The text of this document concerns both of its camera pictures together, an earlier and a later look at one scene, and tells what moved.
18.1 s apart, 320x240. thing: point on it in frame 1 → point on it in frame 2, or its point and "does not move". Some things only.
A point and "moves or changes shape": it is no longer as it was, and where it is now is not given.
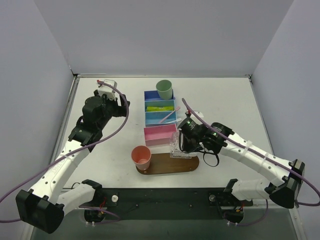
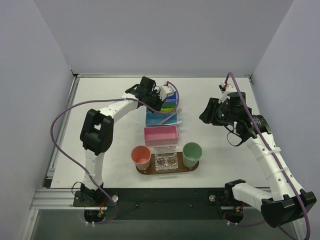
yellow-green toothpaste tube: [158, 108] does not move
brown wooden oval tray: [163, 163] does not move
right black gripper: [182, 144] → [213, 113]
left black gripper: [122, 106] → [155, 99]
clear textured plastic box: [174, 149] → [166, 158]
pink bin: [159, 135] does not move
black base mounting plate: [170, 203] does not move
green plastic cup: [164, 88] moves or changes shape
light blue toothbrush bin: [153, 118] does not move
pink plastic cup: [141, 155] does not move
